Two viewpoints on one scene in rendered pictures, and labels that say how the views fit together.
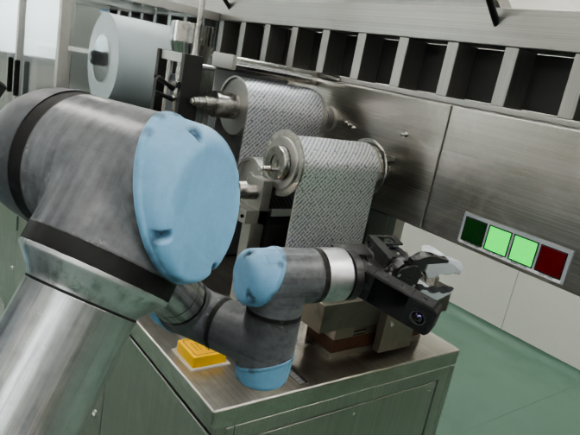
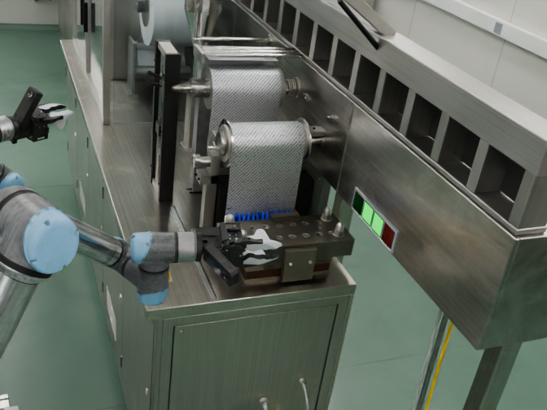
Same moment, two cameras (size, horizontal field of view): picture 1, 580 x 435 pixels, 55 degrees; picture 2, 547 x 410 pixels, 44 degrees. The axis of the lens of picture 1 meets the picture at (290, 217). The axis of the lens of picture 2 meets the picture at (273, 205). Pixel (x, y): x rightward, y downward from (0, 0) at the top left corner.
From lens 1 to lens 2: 1.05 m
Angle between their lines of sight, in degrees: 20
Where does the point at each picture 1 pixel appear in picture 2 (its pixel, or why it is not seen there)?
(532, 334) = not seen: outside the picture
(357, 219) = (289, 181)
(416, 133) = (337, 117)
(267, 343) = (146, 281)
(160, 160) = (31, 236)
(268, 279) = (139, 251)
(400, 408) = (302, 320)
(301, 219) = (238, 185)
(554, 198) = (393, 190)
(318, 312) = not seen: hidden behind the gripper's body
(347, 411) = (252, 318)
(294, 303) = (157, 263)
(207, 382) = not seen: hidden behind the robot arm
